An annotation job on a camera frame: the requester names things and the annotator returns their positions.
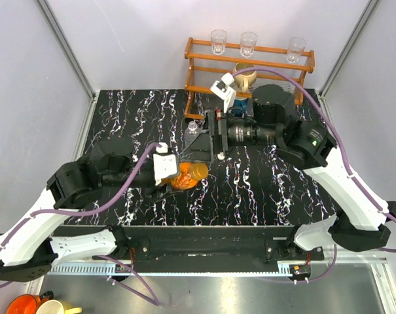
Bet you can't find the cream yellow mug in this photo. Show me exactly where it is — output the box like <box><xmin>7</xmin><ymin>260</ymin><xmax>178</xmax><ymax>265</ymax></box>
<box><xmin>36</xmin><ymin>300</ymin><xmax>82</xmax><ymax>314</ymax></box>

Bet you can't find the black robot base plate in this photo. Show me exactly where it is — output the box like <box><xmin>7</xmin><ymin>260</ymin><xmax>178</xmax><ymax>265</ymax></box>
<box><xmin>111</xmin><ymin>226</ymin><xmax>324</xmax><ymax>275</ymax></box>

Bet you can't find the orange juice bottle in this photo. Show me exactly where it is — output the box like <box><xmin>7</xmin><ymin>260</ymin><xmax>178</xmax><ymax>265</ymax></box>
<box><xmin>170</xmin><ymin>162</ymin><xmax>201</xmax><ymax>190</ymax></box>

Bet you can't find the clear drinking glass middle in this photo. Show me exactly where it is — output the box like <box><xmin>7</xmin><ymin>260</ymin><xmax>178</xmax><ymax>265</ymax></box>
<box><xmin>240</xmin><ymin>31</ymin><xmax>258</xmax><ymax>58</ymax></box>

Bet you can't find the clear empty plastic bottle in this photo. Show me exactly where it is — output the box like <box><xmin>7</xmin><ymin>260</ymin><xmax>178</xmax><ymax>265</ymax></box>
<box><xmin>185</xmin><ymin>120</ymin><xmax>202</xmax><ymax>148</ymax></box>

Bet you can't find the clear drinking glass left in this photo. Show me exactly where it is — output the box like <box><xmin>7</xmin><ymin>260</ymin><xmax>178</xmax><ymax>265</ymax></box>
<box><xmin>210</xmin><ymin>29</ymin><xmax>228</xmax><ymax>55</ymax></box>

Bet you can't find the clear drinking glass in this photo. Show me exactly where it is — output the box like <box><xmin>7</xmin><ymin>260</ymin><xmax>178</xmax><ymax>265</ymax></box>
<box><xmin>240</xmin><ymin>31</ymin><xmax>258</xmax><ymax>58</ymax></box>
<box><xmin>210</xmin><ymin>29</ymin><xmax>228</xmax><ymax>55</ymax></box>
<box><xmin>286</xmin><ymin>37</ymin><xmax>306</xmax><ymax>63</ymax></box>

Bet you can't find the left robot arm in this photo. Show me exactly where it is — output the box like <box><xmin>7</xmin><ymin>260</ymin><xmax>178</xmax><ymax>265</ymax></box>
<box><xmin>0</xmin><ymin>138</ymin><xmax>179</xmax><ymax>283</ymax></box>

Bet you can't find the blue ceramic mug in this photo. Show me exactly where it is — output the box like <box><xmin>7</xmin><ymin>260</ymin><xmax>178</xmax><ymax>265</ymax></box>
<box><xmin>231</xmin><ymin>97</ymin><xmax>249</xmax><ymax>117</ymax></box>

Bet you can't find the beige ceramic mug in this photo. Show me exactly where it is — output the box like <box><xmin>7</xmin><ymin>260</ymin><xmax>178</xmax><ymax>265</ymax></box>
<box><xmin>233</xmin><ymin>63</ymin><xmax>257</xmax><ymax>94</ymax></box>

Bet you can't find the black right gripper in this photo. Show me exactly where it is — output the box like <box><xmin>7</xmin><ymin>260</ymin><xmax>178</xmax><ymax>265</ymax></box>
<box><xmin>178</xmin><ymin>108</ymin><xmax>280</xmax><ymax>162</ymax></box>

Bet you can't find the clear drinking glass right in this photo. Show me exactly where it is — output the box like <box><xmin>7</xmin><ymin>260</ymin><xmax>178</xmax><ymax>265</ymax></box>
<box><xmin>286</xmin><ymin>37</ymin><xmax>306</xmax><ymax>63</ymax></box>

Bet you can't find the orange bottle cap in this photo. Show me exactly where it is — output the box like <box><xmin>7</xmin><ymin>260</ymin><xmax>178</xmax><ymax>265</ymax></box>
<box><xmin>190</xmin><ymin>163</ymin><xmax>209</xmax><ymax>181</ymax></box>

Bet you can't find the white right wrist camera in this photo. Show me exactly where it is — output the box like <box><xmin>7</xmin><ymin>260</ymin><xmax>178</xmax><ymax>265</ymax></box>
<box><xmin>210</xmin><ymin>73</ymin><xmax>236</xmax><ymax>113</ymax></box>

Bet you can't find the orange mug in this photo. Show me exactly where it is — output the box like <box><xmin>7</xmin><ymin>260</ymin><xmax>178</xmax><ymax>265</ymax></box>
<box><xmin>6</xmin><ymin>290</ymin><xmax>54</xmax><ymax>314</ymax></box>

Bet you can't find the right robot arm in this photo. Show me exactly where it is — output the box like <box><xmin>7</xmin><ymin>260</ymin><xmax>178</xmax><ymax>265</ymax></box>
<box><xmin>181</xmin><ymin>84</ymin><xmax>396</xmax><ymax>260</ymax></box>

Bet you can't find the orange wooden shelf rack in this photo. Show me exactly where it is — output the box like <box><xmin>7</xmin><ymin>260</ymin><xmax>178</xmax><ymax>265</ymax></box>
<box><xmin>184</xmin><ymin>37</ymin><xmax>315</xmax><ymax>120</ymax></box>

